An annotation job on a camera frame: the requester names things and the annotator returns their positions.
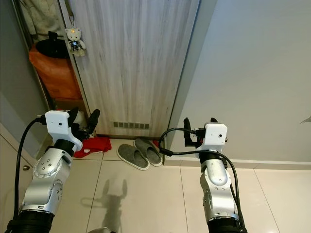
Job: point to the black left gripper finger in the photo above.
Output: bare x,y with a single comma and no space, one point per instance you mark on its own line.
94,119
74,115

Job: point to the small red object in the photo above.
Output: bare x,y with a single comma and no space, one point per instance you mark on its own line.
156,144

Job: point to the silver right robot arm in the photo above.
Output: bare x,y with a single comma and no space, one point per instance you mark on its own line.
216,180

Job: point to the door vent grille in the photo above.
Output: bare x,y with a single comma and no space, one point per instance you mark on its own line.
131,125

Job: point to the white teddy bear charm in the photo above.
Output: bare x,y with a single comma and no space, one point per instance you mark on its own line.
75,41

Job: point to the grey felt slipper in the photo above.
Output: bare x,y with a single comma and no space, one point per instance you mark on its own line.
150,150
132,157

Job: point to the orange fabric bag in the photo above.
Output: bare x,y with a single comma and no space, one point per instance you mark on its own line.
53,74

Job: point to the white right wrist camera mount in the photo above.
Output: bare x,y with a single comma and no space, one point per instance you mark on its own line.
216,136

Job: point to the round metal cabinet knob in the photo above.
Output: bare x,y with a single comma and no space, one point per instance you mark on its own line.
25,168

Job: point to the black round object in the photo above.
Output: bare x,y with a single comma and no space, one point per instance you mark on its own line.
51,48

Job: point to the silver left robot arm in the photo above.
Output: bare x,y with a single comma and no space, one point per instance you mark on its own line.
46,172

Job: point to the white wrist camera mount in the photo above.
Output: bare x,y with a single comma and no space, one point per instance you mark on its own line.
58,125
216,136

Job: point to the beige hanging garment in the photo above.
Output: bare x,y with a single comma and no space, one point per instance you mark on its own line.
41,17

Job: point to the grey wood grain door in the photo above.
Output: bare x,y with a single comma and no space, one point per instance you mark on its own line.
136,63

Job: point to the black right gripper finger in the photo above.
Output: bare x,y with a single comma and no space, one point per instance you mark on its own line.
214,120
187,131

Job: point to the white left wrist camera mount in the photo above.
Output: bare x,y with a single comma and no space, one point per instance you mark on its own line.
58,125

